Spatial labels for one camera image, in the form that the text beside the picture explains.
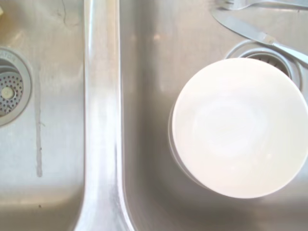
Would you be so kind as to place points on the silver fork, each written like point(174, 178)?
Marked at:
point(235, 3)

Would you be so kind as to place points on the white ceramic bowl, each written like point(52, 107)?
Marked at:
point(238, 130)

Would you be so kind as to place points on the stainless steel double sink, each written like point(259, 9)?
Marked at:
point(103, 120)

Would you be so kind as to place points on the grey drain flange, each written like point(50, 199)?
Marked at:
point(294, 72)

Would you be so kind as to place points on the silver table knife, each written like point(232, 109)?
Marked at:
point(231, 22)

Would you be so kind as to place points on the perforated metal drain strainer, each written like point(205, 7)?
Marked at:
point(9, 96)

